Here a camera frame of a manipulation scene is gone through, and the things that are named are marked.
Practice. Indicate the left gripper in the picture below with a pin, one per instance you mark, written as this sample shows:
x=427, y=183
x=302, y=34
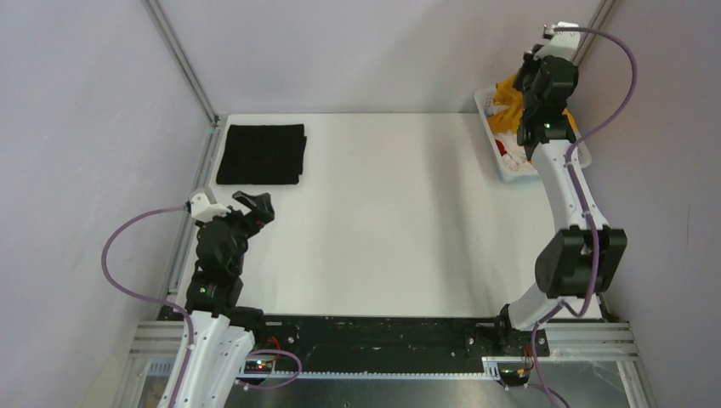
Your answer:
x=260, y=202

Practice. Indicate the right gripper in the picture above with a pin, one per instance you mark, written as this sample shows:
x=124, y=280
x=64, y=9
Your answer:
x=531, y=60

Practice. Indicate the yellow t shirt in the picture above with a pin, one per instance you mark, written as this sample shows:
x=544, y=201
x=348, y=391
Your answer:
x=510, y=103

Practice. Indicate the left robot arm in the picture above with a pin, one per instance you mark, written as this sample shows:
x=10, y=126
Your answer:
x=218, y=333

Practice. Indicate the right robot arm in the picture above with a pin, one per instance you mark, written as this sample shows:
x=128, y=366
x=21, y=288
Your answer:
x=581, y=258

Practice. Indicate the folded black t shirt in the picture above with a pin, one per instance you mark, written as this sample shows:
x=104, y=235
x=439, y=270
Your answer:
x=262, y=155

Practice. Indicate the white t shirt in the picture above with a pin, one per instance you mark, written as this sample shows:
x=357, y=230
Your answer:
x=516, y=159

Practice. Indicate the white plastic basket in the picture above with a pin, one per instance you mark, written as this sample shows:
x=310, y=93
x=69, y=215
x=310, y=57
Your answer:
x=483, y=98

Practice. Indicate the left controller board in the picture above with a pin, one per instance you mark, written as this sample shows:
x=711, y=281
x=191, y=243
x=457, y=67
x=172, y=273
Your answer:
x=258, y=367

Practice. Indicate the controller board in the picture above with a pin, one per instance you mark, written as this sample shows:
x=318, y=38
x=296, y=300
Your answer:
x=513, y=378
x=258, y=367

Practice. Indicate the right controller board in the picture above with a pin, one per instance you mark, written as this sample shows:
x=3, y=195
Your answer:
x=513, y=378

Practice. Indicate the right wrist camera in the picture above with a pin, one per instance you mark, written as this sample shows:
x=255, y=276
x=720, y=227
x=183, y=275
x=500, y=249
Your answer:
x=561, y=40

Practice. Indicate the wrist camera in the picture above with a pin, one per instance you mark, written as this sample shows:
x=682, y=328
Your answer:
x=561, y=40
x=204, y=207

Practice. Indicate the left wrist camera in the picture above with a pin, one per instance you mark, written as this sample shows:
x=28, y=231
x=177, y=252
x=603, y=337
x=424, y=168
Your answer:
x=204, y=207

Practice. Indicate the right corner aluminium post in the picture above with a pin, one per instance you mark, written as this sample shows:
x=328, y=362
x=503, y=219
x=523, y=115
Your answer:
x=588, y=34

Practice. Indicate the corner aluminium post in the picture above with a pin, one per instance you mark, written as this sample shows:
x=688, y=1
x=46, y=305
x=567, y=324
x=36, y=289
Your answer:
x=588, y=34
x=175, y=48

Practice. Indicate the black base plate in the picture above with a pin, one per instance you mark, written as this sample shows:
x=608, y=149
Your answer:
x=406, y=346

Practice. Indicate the left corner aluminium post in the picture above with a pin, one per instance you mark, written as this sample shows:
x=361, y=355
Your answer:
x=175, y=48

